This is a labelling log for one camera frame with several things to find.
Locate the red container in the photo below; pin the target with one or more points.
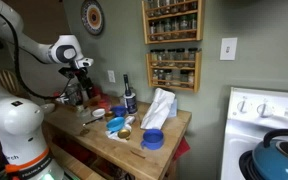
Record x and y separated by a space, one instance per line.
104 105

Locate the two shelf wooden spice rack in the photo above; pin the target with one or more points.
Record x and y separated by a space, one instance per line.
197 71

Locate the teal kettle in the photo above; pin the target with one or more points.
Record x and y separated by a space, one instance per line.
274 160

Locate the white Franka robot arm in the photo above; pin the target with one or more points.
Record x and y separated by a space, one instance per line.
14 120

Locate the wooden chair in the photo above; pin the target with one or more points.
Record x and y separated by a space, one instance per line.
5 80

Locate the white light switch plate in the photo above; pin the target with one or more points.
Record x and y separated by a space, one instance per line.
228 48

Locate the white napkin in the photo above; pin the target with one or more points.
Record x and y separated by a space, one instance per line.
129 120

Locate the small white bowl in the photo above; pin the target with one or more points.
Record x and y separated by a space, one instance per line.
98 112

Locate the three shelf wooden spice rack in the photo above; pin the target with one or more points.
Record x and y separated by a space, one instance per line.
199 20

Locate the tall clear glass jar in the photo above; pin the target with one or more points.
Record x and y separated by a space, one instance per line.
73 94

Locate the white stove knob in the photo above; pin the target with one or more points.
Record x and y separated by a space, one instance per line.
264 109
242 106

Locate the small brass piece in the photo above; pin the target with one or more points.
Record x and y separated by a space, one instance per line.
84 132

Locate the dark blue bowl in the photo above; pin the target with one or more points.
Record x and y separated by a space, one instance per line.
119 110

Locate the dark bottle white label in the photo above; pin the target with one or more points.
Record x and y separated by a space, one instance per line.
129 96

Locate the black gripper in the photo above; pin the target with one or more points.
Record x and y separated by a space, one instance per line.
82 78

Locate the wooden kitchen cart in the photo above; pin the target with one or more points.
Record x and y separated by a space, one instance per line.
74 163

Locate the white wall outlet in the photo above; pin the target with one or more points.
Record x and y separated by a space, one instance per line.
111 76

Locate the glass spice jar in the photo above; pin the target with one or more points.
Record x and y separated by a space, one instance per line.
175 27
168 77
155 76
161 57
184 25
171 57
160 29
168 28
161 77
191 79
152 30
192 22
180 57
192 56
154 57

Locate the clear plastic container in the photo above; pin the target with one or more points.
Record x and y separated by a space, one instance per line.
83 115

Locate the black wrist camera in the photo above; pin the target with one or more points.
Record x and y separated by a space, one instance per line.
67 72

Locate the neon blue bowl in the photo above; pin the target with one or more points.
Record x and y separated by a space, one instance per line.
115 124

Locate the black stove burner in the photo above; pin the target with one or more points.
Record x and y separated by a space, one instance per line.
245 165

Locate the decorative wall plate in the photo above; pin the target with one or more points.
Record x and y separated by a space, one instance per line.
92 16

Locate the white stove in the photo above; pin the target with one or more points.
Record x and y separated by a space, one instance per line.
237 140

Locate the red towel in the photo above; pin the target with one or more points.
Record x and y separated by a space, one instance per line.
182 148

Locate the gold jar lid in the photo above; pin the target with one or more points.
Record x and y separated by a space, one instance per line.
124 133

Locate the yellow cup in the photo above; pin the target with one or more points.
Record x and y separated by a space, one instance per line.
109 115

